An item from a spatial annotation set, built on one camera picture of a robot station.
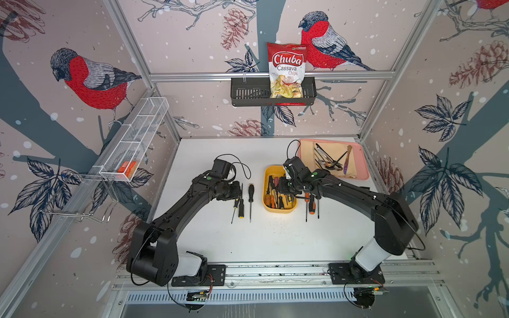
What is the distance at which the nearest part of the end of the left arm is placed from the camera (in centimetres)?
68

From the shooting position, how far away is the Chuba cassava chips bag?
831 mm

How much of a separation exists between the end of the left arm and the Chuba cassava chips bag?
0.41m
